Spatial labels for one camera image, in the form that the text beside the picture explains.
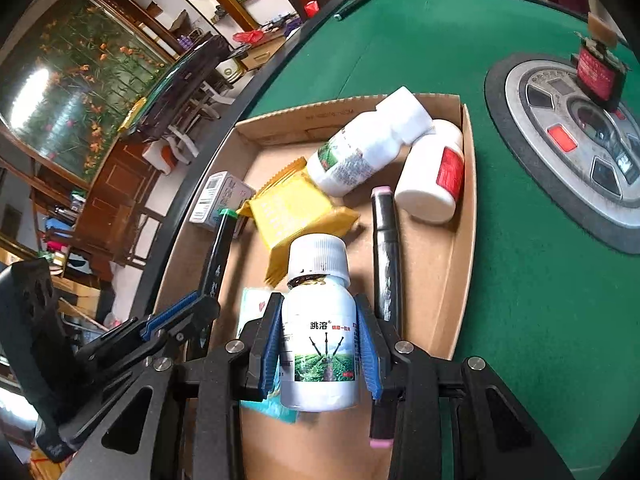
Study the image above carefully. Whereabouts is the black marker pink cap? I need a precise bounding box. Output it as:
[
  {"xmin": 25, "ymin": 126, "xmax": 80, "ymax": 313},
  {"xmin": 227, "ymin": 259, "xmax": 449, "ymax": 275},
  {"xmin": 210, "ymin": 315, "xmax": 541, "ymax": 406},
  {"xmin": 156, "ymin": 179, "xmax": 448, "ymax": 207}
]
[{"xmin": 369, "ymin": 186, "xmax": 405, "ymax": 450}]

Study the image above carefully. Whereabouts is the yellow packet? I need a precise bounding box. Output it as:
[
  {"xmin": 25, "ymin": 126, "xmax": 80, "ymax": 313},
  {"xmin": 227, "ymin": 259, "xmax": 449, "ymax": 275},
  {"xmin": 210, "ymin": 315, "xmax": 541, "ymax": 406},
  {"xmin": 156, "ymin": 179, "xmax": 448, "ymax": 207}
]
[{"xmin": 235, "ymin": 156, "xmax": 361, "ymax": 288}]

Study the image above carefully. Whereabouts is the low wooden cabinet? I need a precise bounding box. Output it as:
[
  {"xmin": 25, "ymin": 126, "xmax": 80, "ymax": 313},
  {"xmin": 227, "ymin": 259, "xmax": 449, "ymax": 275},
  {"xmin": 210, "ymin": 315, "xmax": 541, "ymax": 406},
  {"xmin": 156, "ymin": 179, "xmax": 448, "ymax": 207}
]
[{"xmin": 240, "ymin": 35, "xmax": 301, "ymax": 71}]

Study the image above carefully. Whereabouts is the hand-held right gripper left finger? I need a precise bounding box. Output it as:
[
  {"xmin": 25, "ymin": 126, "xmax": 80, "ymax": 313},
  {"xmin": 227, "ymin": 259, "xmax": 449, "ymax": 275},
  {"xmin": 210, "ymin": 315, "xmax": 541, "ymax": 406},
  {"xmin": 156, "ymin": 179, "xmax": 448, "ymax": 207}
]
[{"xmin": 65, "ymin": 292, "xmax": 287, "ymax": 480}]

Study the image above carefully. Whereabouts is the floral wall painting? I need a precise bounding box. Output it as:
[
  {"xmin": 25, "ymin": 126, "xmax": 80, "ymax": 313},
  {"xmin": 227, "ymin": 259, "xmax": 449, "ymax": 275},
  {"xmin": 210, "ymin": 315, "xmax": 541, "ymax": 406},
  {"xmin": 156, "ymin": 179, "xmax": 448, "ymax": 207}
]
[{"xmin": 0, "ymin": 0, "xmax": 171, "ymax": 186}]

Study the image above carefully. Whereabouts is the round grey table console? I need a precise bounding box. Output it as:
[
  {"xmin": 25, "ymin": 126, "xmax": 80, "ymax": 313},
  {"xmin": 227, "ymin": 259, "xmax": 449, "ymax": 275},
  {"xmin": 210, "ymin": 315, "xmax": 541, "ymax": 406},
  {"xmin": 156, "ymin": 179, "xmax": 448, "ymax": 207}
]
[{"xmin": 484, "ymin": 52, "xmax": 640, "ymax": 256}]

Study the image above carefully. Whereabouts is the white round appliance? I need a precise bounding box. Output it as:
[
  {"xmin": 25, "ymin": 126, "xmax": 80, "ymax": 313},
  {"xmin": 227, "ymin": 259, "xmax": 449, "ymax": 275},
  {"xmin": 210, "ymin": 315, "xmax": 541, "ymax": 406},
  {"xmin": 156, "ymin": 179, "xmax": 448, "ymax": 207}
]
[{"xmin": 220, "ymin": 60, "xmax": 248, "ymax": 83}]

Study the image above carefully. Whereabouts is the black marker green cap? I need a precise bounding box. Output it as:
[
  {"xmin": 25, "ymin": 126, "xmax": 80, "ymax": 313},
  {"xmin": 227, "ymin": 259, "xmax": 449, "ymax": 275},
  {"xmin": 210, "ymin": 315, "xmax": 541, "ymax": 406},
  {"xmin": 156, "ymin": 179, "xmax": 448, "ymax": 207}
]
[{"xmin": 197, "ymin": 207, "xmax": 238, "ymax": 311}]

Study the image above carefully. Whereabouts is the small dark bottle red label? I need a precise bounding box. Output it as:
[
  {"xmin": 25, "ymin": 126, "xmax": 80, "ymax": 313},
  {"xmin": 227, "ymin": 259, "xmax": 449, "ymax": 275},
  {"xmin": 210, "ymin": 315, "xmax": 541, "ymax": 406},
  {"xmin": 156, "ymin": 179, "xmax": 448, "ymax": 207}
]
[{"xmin": 570, "ymin": 10, "xmax": 628, "ymax": 111}]

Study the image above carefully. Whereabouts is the white bottle red label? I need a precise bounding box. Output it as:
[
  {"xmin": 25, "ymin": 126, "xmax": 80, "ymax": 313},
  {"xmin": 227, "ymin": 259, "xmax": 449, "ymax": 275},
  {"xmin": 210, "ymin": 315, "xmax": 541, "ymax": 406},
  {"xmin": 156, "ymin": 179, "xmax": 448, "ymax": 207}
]
[{"xmin": 394, "ymin": 119, "xmax": 466, "ymax": 223}]

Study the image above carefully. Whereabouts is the green topped mahjong table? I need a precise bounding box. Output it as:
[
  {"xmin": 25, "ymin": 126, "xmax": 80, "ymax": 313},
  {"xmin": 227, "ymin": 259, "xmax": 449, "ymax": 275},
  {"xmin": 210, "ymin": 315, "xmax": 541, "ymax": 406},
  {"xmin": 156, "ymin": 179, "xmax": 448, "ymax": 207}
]
[{"xmin": 120, "ymin": 35, "xmax": 236, "ymax": 161}]

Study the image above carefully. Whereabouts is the cardboard box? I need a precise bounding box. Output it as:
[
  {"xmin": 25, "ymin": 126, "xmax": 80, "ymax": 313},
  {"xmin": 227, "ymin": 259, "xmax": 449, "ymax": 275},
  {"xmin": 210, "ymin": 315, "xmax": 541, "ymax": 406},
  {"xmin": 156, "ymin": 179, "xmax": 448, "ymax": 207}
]
[{"xmin": 150, "ymin": 92, "xmax": 478, "ymax": 480}]

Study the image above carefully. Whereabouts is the green white wipes packet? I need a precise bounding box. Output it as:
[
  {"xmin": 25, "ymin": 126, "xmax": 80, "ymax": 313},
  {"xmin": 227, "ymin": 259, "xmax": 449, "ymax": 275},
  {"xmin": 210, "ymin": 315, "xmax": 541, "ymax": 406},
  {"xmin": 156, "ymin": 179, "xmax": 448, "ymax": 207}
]
[{"xmin": 234, "ymin": 286, "xmax": 301, "ymax": 423}]

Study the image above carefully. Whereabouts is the white bottle wide smooth cap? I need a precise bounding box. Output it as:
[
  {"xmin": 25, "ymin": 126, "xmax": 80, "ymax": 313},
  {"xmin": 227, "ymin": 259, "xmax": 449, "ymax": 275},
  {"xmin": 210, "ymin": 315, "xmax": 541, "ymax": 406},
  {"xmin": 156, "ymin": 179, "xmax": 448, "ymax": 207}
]
[{"xmin": 305, "ymin": 86, "xmax": 435, "ymax": 197}]

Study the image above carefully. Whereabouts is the small white barcode box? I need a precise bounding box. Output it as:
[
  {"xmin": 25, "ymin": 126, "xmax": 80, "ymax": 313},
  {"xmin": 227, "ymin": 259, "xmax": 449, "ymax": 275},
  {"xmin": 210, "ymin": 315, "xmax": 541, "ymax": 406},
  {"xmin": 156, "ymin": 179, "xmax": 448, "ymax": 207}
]
[{"xmin": 189, "ymin": 170, "xmax": 257, "ymax": 232}]

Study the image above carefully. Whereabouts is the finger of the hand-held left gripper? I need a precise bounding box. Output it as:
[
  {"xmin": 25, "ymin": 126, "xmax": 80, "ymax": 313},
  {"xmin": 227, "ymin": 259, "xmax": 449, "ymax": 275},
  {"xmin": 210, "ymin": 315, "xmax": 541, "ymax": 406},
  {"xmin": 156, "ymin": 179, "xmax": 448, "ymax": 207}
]
[
  {"xmin": 137, "ymin": 290, "xmax": 222, "ymax": 348},
  {"xmin": 75, "ymin": 317, "xmax": 171, "ymax": 386}
]

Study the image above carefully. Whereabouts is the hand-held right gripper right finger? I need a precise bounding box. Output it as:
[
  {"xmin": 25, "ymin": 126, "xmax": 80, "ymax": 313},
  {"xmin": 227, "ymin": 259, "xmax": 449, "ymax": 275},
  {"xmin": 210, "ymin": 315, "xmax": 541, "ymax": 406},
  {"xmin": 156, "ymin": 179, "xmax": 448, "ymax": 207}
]
[{"xmin": 352, "ymin": 292, "xmax": 576, "ymax": 480}]

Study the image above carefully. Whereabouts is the white plastic stool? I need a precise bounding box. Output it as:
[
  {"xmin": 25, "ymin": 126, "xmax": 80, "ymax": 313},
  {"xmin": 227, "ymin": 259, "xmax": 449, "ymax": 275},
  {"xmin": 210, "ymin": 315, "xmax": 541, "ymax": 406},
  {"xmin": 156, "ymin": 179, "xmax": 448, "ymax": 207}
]
[{"xmin": 142, "ymin": 140, "xmax": 193, "ymax": 176}]

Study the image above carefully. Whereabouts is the white bottle ribbed cap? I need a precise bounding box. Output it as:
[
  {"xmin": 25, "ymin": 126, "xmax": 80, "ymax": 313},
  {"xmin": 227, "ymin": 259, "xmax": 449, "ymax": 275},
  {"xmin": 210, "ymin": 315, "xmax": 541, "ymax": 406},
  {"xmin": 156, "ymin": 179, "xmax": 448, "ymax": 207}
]
[{"xmin": 279, "ymin": 235, "xmax": 362, "ymax": 412}]

